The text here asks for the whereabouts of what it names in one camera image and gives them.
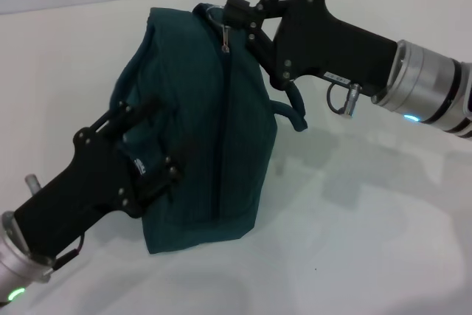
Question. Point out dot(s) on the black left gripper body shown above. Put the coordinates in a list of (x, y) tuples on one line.
[(81, 189)]

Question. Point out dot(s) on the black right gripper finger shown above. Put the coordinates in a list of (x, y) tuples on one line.
[(269, 53), (239, 12)]

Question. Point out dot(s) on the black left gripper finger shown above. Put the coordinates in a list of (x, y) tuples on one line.
[(121, 116), (162, 175)]

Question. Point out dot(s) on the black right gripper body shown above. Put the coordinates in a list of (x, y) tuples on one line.
[(324, 49)]

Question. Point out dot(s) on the dark teal fabric lunch bag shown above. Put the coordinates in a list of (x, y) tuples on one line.
[(191, 127)]

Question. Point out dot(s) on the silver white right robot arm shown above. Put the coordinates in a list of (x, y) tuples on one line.
[(427, 82)]

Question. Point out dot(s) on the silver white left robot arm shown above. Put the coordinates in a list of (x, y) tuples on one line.
[(14, 256)]

